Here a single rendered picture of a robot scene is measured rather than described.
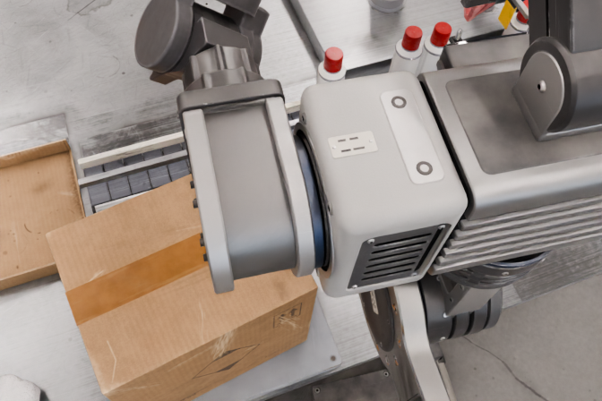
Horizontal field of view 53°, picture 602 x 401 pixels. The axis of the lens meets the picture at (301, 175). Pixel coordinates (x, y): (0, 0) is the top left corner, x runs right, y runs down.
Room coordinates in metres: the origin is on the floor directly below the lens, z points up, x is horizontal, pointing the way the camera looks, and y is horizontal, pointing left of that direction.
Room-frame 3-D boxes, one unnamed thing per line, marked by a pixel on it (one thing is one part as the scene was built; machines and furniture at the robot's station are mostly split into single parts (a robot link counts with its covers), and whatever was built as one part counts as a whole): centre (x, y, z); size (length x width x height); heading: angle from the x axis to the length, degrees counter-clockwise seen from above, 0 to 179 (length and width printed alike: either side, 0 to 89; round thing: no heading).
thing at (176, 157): (0.71, -0.10, 0.96); 1.07 x 0.01 x 0.01; 115
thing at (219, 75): (0.33, 0.07, 1.45); 0.09 x 0.08 x 0.12; 108
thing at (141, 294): (0.30, 0.15, 0.99); 0.30 x 0.24 x 0.27; 123
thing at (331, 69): (0.73, -0.04, 0.98); 0.05 x 0.05 x 0.20
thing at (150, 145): (0.78, -0.07, 0.91); 1.07 x 0.01 x 0.02; 115
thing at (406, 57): (0.80, -0.18, 0.98); 0.05 x 0.05 x 0.20
